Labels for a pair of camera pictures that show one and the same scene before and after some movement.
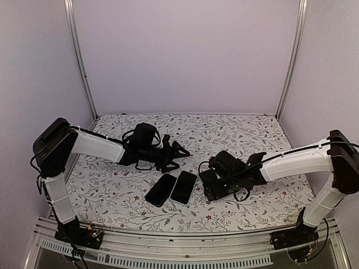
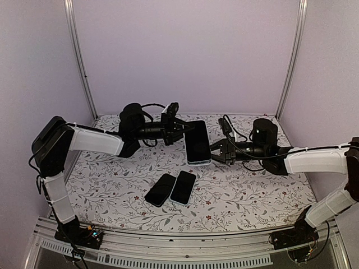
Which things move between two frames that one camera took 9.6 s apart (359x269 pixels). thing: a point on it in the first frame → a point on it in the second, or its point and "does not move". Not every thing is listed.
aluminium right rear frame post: [293, 56] does not move
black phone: [183, 187] does not move
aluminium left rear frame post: [69, 5] does not move
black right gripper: [219, 193] → [222, 144]
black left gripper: [169, 156] → [169, 129]
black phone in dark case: [158, 194] does not move
